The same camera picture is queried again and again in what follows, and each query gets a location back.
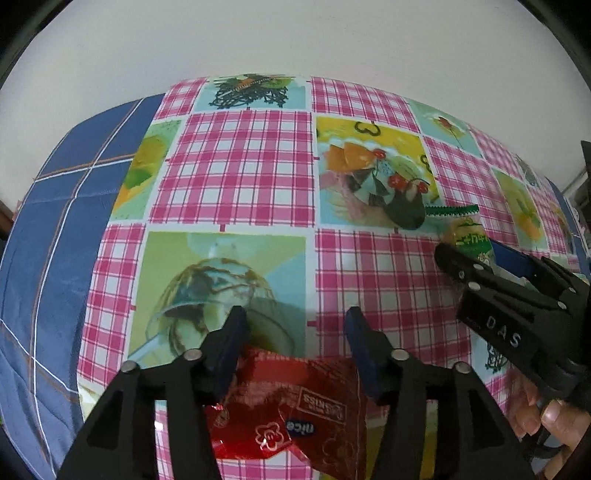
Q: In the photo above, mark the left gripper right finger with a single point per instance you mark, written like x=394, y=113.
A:
x=474, y=439

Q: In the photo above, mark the blue plaid bed cover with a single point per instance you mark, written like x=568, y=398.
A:
x=46, y=270

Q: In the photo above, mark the pink checkered picture tablecloth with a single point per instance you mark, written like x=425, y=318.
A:
x=298, y=198

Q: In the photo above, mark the green-edged clear biscuit packet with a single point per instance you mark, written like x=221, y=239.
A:
x=461, y=227

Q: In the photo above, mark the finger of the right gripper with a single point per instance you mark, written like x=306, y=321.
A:
x=543, y=273
x=478, y=279

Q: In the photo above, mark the person's right hand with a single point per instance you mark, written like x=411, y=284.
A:
x=566, y=423

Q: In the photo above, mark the dark red nice snack packet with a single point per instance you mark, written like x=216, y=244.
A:
x=314, y=408

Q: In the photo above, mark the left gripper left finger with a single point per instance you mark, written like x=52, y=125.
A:
x=117, y=440

